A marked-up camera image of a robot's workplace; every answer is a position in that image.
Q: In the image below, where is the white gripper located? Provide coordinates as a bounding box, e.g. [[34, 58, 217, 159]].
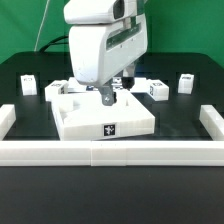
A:
[[69, 14, 148, 106]]

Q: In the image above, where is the white square tabletop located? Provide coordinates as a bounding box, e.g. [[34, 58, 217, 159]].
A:
[[51, 90, 155, 141]]

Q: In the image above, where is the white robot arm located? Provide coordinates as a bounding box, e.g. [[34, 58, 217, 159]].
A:
[[64, 0, 148, 106]]

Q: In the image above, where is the white sheet with markers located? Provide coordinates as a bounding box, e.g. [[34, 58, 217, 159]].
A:
[[68, 77, 149, 93]]

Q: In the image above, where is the white U-shaped fence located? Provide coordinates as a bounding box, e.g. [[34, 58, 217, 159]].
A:
[[0, 104, 224, 166]]

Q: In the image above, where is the black cable bundle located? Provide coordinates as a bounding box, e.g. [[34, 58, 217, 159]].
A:
[[39, 35, 70, 53]]

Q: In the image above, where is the white thin cable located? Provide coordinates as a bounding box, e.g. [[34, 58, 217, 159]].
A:
[[33, 0, 52, 52]]

